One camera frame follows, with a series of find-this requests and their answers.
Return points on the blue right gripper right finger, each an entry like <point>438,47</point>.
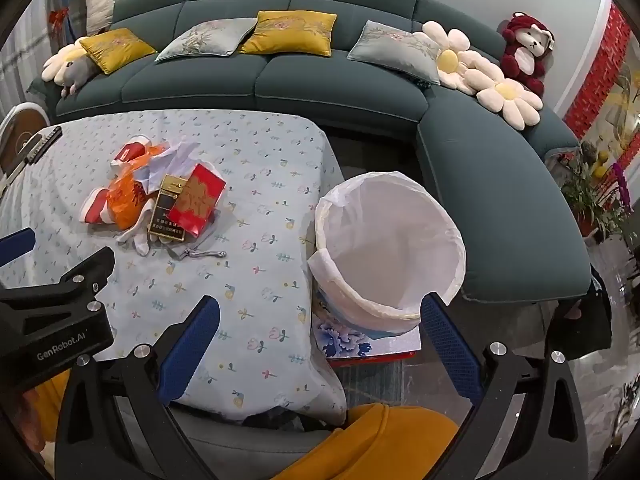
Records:
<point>460,363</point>

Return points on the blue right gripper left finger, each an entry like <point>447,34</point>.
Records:
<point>181,348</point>

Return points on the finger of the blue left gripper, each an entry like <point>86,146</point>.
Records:
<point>16,245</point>

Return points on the orange plastic bag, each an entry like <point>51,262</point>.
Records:
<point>126,197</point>

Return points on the black gold cigarette box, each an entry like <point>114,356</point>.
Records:
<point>160,225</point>

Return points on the red envelope packet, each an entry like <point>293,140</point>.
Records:
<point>195,204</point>

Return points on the white paper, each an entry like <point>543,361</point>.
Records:
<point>176,161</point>

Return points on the white sock with red tie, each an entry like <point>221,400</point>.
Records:
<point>138,235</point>

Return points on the white lined trash bin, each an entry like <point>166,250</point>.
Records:
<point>382,244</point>

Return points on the floral light blue tablecloth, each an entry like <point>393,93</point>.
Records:
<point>276,167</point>

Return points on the small silver foil wrapper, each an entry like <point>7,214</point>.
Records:
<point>181,253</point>

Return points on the black remote on table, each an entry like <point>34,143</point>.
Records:
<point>43,145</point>

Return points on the yellow trousers of operator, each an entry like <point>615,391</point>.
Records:
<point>379,442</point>

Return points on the wooden round chair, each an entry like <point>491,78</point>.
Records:
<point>17,128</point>

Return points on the black bag on floor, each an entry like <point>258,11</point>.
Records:
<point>582,325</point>

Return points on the dark green sectional sofa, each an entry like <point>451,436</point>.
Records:
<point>522,242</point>

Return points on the grey white plush toy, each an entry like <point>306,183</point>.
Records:
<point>70,68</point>

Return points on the potted flowering plant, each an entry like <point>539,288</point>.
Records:
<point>596,191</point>

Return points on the yellow cushion left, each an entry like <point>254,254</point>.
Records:
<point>115,49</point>

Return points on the yellow cushion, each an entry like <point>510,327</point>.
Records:
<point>297,31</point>
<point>115,49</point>

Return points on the white daisy cushion lower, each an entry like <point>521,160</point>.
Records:
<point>518,107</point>

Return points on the white daisy cushion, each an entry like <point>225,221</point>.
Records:
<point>456,57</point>
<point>518,107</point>

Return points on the white daisy cushion upper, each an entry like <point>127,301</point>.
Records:
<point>456,57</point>

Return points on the grey embroidered cushion left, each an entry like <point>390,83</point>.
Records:
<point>218,38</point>

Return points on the grey embroidered cushion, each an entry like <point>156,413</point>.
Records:
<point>218,38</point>
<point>411,53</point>

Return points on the grey embroidered cushion right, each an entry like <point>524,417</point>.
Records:
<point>411,53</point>

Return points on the red white plush monkey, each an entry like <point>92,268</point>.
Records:
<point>528,43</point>

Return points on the yellow cushion centre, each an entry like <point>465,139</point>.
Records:
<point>297,31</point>

